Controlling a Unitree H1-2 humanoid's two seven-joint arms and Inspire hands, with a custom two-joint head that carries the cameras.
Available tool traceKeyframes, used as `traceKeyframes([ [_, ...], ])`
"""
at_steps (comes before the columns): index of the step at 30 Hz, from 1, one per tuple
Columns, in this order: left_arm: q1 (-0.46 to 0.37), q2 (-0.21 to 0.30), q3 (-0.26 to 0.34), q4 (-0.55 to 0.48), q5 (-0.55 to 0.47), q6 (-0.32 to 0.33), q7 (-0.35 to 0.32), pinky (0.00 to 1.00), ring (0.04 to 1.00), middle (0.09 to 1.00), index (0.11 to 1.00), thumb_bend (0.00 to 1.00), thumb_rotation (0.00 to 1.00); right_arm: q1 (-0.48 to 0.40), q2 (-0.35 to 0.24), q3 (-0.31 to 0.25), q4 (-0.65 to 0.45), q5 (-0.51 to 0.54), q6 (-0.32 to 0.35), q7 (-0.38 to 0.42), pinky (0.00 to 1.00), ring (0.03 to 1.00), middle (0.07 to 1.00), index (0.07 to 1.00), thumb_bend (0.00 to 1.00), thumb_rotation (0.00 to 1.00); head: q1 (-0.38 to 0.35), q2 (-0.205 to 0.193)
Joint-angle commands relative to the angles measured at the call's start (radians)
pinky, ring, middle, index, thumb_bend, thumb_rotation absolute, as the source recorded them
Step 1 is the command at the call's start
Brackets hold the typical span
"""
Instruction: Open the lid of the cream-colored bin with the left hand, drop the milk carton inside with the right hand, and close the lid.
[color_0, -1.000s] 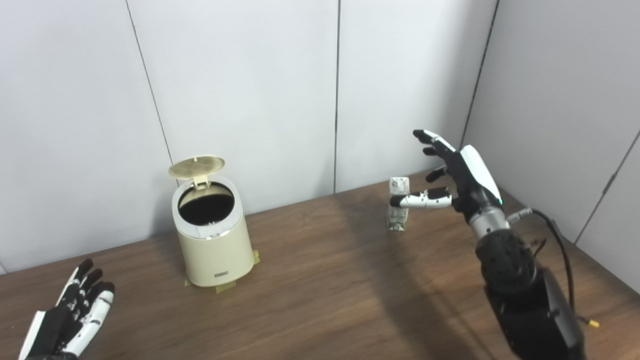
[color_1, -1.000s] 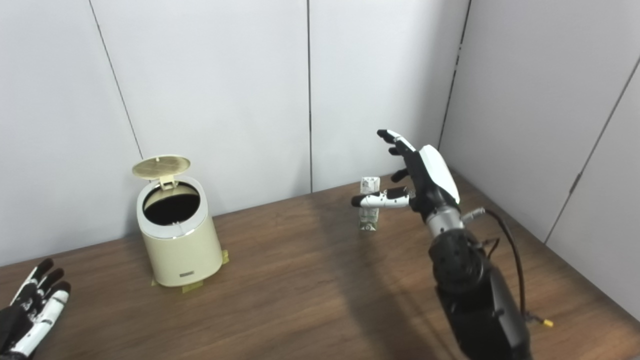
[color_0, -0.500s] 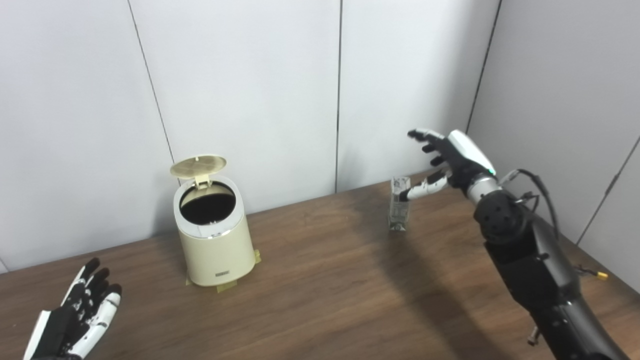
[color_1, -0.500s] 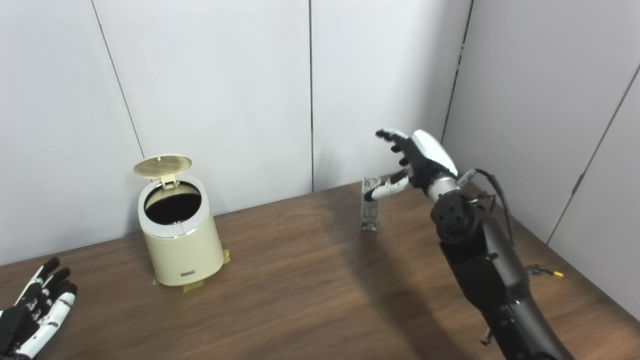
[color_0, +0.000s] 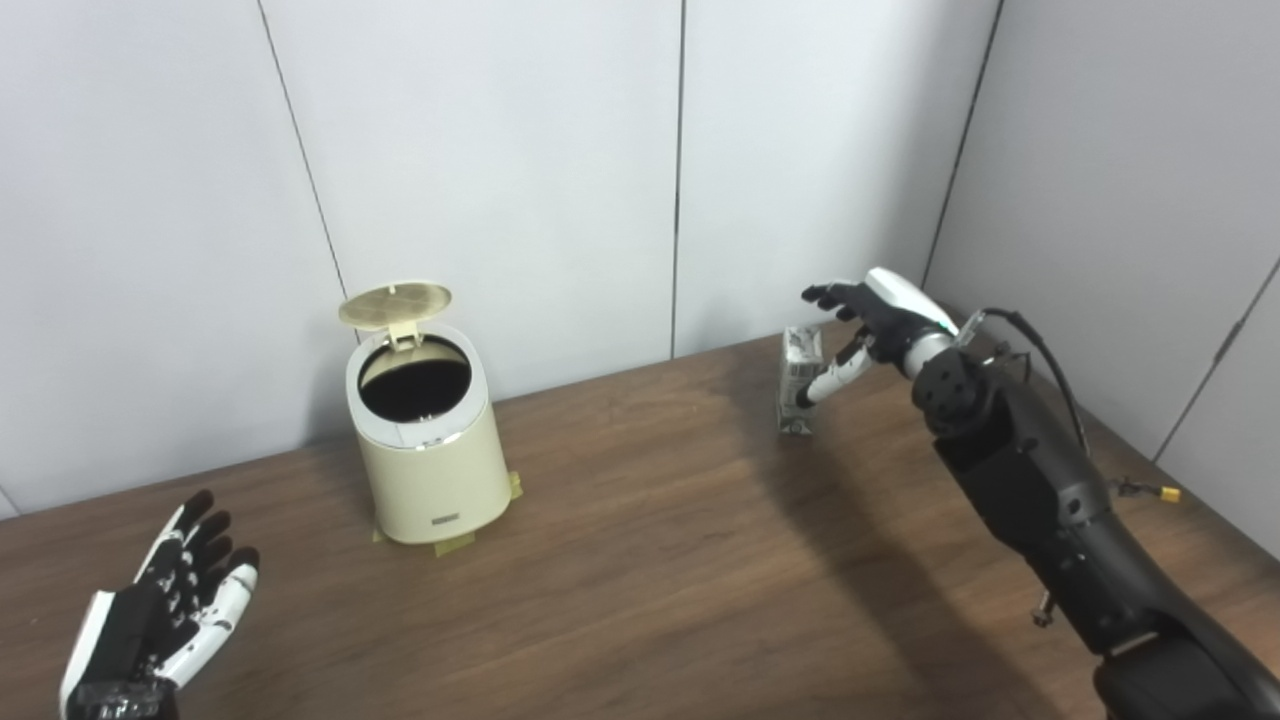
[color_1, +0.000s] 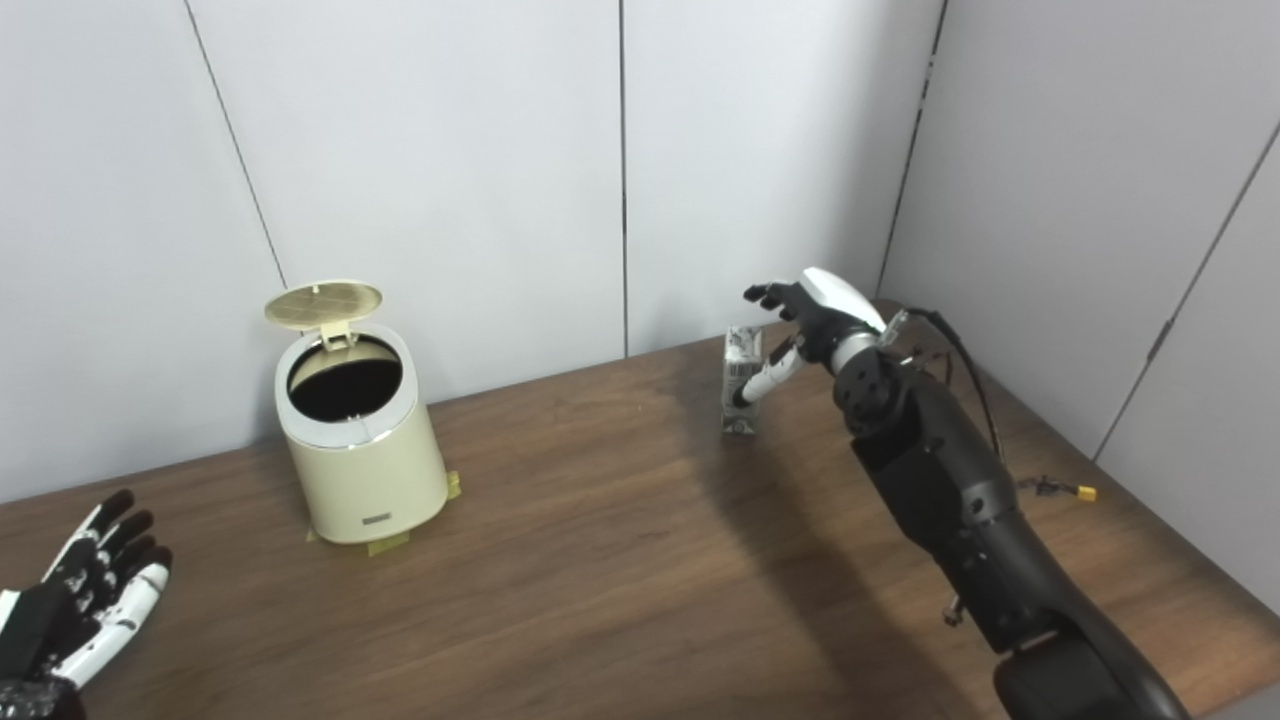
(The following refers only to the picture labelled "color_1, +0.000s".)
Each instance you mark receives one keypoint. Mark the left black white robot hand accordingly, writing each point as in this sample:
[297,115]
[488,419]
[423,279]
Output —
[80,590]

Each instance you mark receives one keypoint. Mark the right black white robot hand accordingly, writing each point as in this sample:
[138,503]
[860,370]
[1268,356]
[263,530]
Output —
[830,310]

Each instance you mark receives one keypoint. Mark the white green milk carton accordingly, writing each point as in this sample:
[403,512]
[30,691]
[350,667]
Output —
[738,355]

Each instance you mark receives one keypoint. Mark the round cream bin lid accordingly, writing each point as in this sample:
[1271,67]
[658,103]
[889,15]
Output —
[325,303]

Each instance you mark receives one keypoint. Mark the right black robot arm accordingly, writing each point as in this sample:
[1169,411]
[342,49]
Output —
[950,490]

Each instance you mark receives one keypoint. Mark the cream-colored bin body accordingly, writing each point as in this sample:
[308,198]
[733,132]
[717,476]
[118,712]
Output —
[365,470]

